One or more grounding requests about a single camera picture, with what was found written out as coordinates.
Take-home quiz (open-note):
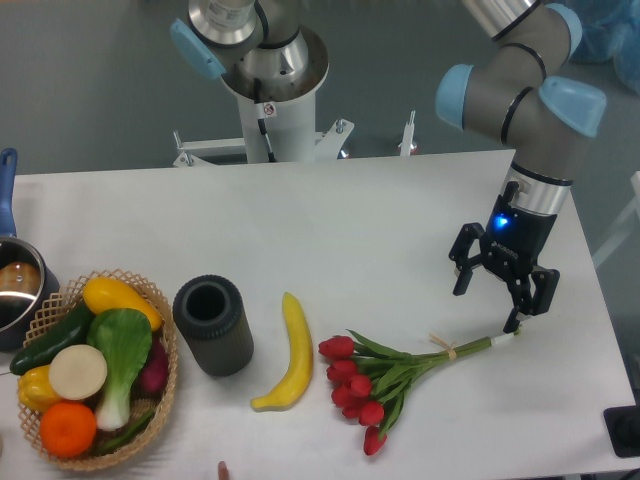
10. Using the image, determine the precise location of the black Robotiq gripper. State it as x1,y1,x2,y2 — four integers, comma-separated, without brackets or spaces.
448,195,560,334

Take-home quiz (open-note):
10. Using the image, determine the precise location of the red tulip bouquet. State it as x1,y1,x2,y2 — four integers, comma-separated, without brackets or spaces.
318,330,519,456

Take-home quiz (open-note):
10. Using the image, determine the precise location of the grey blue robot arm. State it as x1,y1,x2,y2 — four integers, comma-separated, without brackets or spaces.
170,1,606,333

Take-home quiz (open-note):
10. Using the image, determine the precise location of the fingertip at bottom edge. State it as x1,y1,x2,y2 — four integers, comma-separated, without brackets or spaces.
217,461,230,480

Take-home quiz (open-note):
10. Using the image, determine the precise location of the black device at edge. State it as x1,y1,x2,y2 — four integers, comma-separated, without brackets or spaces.
603,405,639,458

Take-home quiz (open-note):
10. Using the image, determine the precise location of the yellow plastic banana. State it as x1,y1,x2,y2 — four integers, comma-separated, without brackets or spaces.
250,292,314,412

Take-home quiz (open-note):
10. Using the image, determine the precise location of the blue plastic bag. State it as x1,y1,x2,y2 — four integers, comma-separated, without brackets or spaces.
564,1,639,95

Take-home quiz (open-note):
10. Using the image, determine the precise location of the dark grey ribbed vase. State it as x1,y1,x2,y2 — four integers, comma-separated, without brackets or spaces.
172,274,254,377

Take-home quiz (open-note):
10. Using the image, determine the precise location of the purple sweet potato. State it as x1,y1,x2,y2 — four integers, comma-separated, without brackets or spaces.
137,337,169,395

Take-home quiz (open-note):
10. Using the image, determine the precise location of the green bok choy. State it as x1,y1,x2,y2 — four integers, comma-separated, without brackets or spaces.
87,308,152,431

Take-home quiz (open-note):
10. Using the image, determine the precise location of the yellow squash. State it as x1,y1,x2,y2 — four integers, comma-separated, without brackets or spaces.
82,277,163,332

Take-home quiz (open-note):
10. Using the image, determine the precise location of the green chili pepper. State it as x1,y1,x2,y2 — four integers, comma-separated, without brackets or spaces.
92,410,155,456

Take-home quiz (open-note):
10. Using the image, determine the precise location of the dark green cucumber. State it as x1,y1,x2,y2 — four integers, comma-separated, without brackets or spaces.
9,300,95,376

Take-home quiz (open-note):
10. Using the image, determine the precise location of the white round radish slice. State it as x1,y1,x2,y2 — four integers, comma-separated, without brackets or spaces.
48,344,107,401

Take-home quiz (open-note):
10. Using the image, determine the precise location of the woven wicker basket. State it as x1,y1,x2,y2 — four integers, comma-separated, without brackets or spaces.
18,269,178,472

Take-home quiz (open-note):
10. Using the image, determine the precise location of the orange fruit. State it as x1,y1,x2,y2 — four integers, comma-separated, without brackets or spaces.
39,402,97,458

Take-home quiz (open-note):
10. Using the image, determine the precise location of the yellow bell pepper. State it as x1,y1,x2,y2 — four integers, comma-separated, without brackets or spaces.
18,365,63,413

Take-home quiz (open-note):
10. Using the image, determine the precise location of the white frame at right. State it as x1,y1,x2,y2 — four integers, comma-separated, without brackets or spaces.
592,171,639,269

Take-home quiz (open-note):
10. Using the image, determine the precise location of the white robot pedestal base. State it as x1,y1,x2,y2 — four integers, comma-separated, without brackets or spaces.
171,24,420,168

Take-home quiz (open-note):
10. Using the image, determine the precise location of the black cable on pedestal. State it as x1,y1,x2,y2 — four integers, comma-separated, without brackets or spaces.
251,77,278,164

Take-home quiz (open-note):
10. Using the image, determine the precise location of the blue handled saucepan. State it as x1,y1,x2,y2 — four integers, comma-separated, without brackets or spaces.
1,148,59,352

